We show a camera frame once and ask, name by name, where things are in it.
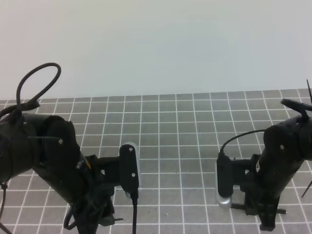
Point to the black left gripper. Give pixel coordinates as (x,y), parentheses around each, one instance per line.
(87,188)

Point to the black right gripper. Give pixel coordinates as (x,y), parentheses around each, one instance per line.
(263,181)

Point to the black pen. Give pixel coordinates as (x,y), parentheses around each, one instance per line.
(242,207)

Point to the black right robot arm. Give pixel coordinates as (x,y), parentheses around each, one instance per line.
(290,139)

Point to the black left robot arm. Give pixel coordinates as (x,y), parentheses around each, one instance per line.
(47,145)

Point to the grey grid tablecloth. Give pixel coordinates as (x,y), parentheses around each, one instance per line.
(178,138)

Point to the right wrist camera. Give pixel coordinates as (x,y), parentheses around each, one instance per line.
(223,181)

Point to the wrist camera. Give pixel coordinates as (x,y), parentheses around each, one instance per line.
(129,169)
(223,181)

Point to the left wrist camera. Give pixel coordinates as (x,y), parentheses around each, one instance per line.
(129,169)

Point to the black cable tie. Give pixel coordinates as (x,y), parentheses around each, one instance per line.
(4,187)

